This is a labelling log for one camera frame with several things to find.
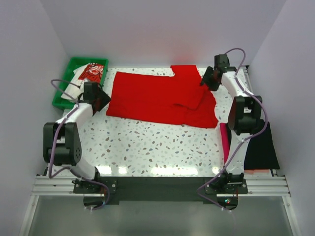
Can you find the white t shirt red print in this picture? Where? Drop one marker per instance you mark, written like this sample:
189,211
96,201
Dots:
91,72

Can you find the folded black t shirt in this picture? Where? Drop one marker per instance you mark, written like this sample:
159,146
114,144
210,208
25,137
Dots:
261,154

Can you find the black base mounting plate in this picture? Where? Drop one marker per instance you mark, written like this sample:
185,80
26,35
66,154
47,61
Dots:
107,198

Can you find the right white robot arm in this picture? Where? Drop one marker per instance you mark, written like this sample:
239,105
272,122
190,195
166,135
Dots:
243,120

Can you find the green plastic bin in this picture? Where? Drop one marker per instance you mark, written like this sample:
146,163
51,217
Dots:
63,100

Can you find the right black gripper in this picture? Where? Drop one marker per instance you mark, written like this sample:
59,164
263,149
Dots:
205,79

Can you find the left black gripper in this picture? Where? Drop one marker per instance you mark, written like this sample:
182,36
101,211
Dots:
106,99

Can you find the folded magenta t shirt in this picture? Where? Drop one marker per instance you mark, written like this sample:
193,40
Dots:
225,134

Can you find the aluminium frame rail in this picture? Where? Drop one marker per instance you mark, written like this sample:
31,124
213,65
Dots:
251,186

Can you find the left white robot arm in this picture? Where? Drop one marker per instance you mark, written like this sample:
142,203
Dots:
61,141

